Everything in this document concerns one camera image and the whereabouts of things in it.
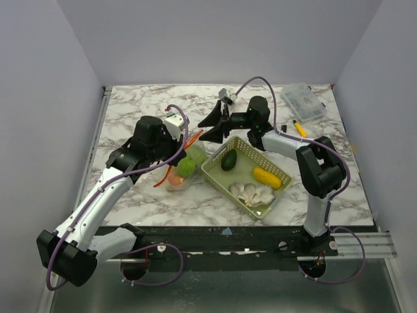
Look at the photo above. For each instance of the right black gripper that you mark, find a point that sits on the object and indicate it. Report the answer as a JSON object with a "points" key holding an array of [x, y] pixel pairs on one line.
{"points": [[225, 121]]}

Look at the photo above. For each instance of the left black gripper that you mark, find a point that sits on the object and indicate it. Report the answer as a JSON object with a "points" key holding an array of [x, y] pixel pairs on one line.
{"points": [[176, 144]]}

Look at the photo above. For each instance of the bright green toy cabbage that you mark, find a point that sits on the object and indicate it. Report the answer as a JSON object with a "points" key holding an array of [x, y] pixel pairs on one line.
{"points": [[186, 167]]}

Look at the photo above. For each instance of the orange toy peach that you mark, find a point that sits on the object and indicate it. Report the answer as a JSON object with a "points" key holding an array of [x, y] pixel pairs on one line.
{"points": [[176, 180]]}

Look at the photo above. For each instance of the clear zip top bag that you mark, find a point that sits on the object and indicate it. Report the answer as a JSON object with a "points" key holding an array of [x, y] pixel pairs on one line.
{"points": [[168, 171]]}

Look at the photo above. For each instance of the pale green toy lettuce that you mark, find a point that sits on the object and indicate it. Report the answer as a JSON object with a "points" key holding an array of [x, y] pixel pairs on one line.
{"points": [[197, 154]]}

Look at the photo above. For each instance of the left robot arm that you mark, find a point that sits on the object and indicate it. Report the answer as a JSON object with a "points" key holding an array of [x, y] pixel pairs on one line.
{"points": [[73, 250]]}

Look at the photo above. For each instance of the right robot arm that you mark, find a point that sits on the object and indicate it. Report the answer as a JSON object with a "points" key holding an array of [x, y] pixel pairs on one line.
{"points": [[321, 168]]}

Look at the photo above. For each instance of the dark green toy avocado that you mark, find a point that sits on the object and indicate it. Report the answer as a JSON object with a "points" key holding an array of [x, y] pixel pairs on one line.
{"points": [[229, 160]]}

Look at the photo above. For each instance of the pale green plastic basket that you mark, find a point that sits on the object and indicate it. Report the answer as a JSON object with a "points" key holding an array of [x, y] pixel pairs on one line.
{"points": [[247, 159]]}

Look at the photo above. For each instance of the yellow toy corn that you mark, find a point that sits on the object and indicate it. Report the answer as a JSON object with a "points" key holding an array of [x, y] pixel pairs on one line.
{"points": [[266, 178]]}

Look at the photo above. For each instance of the white toy mushroom cluster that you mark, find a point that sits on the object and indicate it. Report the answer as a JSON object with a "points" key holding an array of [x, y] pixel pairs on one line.
{"points": [[252, 195]]}

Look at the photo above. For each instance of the clear plastic parts box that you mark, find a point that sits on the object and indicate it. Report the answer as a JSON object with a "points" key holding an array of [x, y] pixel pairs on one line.
{"points": [[303, 102]]}

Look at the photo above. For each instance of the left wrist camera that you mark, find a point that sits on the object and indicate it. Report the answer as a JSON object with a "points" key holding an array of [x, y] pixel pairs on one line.
{"points": [[175, 124]]}

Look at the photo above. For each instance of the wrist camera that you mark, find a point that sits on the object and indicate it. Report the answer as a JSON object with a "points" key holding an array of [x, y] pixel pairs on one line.
{"points": [[227, 97], [175, 124]]}

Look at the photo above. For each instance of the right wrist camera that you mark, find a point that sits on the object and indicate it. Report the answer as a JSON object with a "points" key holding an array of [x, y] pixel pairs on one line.
{"points": [[227, 97]]}

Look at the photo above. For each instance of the black front mounting rail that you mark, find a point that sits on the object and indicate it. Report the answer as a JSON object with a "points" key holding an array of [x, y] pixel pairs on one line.
{"points": [[223, 248]]}

